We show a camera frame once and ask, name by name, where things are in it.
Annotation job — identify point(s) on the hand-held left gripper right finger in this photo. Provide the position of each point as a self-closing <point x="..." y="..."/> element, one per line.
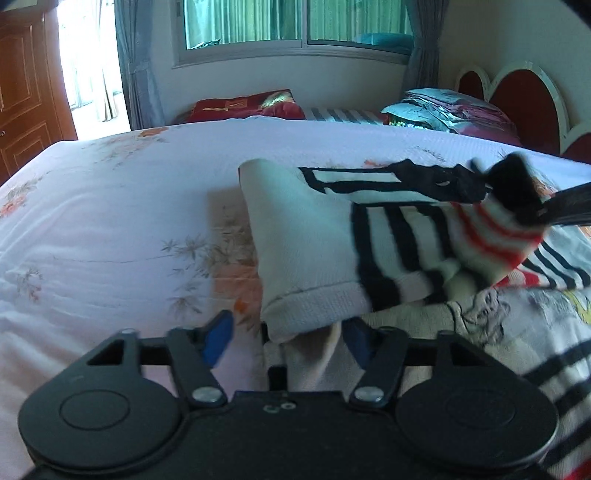
<point x="358" y="345"/>

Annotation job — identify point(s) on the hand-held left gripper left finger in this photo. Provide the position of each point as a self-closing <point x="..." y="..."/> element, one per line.
<point x="217" y="340"/>

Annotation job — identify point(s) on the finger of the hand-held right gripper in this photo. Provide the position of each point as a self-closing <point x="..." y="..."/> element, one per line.
<point x="569" y="205"/>

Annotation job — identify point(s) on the black red striped white sweater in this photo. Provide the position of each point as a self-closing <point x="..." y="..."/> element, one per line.
<point x="314" y="240"/>

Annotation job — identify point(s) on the red scalloped headboard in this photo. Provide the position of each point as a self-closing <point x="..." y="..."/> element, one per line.
<point x="531" y="99"/>

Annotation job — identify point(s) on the stack of folded blankets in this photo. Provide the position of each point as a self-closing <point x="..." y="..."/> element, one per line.
<point x="452" y="115"/>

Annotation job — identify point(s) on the bed with floral sheet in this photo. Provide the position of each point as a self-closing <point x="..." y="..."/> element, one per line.
<point x="115" y="207"/>

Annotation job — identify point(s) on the short grey curtain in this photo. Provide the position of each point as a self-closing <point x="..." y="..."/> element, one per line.
<point x="422" y="41"/>

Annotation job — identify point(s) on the red pillow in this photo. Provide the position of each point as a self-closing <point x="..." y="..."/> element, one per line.
<point x="240" y="106"/>

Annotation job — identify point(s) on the long grey curtain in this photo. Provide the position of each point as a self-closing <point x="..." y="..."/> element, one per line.
<point x="138" y="69"/>

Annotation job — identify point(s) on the glass balcony door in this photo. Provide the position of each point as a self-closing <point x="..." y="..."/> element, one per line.
<point x="87" y="69"/>

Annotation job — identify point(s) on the brown wooden door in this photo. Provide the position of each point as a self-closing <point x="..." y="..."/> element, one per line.
<point x="27" y="92"/>

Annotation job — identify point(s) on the window with white frame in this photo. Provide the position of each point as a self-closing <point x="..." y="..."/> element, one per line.
<point x="277" y="23"/>

